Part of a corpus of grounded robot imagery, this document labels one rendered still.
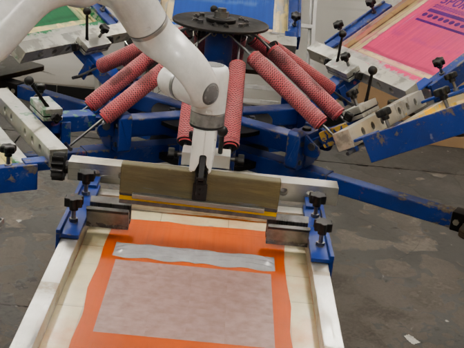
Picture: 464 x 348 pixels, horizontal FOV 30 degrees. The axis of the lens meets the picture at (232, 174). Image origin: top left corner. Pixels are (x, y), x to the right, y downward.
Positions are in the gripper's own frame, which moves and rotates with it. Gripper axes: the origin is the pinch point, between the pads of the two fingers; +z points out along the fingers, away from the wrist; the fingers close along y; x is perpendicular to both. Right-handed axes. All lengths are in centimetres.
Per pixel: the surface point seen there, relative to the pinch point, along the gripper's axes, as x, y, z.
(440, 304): 110, -164, 107
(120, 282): -14.1, 21.3, 14.2
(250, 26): 9, -83, -22
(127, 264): -13.7, 13.0, 14.2
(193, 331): 2.1, 37.6, 14.2
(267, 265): 16.7, 7.3, 13.6
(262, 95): 32, -415, 88
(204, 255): 2.6, 6.6, 13.2
